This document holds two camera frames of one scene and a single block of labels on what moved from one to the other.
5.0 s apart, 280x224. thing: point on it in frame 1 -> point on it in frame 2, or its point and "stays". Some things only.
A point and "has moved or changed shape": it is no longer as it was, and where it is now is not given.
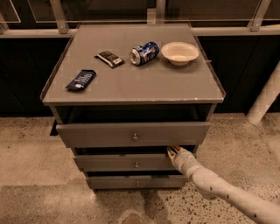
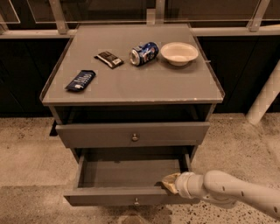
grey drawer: (124, 162) has moved or changed shape
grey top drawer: (132, 135) stays
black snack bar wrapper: (113, 61) stays
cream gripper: (183, 158) -> (181, 184)
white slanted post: (266, 98) stays
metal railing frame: (154, 16) stays
